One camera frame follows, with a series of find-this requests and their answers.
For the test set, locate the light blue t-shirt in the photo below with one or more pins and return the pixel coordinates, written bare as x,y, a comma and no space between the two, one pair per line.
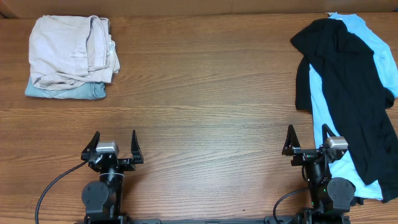
387,70

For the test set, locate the black t-shirt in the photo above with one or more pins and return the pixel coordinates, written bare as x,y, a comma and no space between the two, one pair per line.
357,100

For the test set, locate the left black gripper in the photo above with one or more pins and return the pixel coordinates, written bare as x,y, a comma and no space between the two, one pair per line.
112,160

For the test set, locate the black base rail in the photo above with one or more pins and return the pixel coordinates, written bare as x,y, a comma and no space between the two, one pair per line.
265,220

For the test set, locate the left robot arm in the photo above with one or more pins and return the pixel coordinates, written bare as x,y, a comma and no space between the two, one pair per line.
103,198

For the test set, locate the folded light blue jeans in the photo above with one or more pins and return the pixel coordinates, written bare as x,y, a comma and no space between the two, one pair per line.
64,90

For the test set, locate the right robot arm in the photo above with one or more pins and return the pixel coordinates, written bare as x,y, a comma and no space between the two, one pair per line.
331,197

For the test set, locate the folded beige pants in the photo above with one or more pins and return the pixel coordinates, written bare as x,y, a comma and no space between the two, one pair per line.
66,52

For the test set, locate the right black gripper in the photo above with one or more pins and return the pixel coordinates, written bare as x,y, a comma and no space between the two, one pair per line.
311,154

